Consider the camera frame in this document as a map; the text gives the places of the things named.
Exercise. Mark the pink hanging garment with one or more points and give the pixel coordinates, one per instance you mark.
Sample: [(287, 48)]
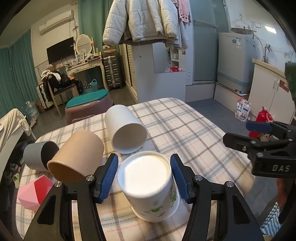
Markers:
[(183, 10)]

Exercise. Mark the silver black suitcase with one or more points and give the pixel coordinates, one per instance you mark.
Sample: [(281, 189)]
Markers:
[(112, 68)]

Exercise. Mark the green curtain left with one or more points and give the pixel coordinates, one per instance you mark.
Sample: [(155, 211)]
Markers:
[(18, 77)]

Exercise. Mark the white cabinet right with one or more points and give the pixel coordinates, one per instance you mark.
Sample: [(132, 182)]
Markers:
[(269, 90)]

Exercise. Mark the white leaf-patterned paper cup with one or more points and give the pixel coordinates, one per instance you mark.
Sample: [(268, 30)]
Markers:
[(147, 182)]

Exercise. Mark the green slipper near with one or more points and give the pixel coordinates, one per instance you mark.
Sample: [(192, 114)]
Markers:
[(16, 180)]

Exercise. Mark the bed with beige sheet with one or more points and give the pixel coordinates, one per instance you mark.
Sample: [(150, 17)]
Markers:
[(13, 125)]

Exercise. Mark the white washing machine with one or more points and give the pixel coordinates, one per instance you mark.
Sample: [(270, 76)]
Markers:
[(235, 67)]

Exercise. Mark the white suitcase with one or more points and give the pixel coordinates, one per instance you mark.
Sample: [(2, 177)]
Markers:
[(43, 98)]

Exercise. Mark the white air conditioner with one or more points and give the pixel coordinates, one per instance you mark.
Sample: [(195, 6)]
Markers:
[(56, 21)]

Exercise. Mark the black television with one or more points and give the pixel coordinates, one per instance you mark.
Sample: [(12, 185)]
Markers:
[(61, 50)]

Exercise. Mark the teal laundry basket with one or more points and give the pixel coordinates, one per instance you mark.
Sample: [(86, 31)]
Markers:
[(90, 87)]

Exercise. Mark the purple stool with teal cushion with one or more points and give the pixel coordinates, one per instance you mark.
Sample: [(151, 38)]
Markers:
[(87, 105)]

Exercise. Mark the green curtain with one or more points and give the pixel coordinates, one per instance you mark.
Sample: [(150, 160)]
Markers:
[(18, 77), (92, 16)]

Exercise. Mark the white printed package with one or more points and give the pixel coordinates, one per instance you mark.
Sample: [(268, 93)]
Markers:
[(243, 108)]

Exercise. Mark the white puffer jacket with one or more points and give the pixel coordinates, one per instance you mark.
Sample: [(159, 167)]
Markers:
[(143, 22)]

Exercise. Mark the pink faceted cup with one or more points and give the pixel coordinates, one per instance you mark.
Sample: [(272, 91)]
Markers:
[(33, 194)]

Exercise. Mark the wooden chair with clothes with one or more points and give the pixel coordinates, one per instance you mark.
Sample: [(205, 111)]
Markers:
[(55, 83)]

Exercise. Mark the brown paper cup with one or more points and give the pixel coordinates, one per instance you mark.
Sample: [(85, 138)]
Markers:
[(78, 157)]

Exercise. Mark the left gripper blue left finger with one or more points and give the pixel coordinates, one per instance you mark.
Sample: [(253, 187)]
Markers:
[(105, 175)]

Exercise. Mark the water jug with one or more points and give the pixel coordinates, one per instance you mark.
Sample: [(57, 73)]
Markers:
[(31, 110)]

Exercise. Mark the oval vanity mirror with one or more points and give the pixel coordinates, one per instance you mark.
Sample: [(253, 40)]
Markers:
[(84, 44)]

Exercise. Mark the green curtain middle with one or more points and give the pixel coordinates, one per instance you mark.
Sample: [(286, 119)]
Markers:
[(92, 16)]

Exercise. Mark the white vanity desk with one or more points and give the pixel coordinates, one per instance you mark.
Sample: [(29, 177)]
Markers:
[(94, 63)]

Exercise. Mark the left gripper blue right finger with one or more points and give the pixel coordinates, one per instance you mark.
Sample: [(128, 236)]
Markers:
[(183, 176)]

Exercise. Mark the white louvered wardrobe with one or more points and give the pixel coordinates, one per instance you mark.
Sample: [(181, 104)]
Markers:
[(153, 71)]

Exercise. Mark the red bag on floor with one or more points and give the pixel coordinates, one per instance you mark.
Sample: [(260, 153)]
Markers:
[(263, 116)]

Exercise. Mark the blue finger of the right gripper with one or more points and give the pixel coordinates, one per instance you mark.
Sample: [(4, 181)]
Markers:
[(260, 127)]

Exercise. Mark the plain white cup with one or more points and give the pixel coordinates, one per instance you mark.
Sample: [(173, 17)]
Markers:
[(127, 134)]

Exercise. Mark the grey plastic cup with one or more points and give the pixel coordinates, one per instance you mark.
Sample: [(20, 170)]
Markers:
[(37, 155)]

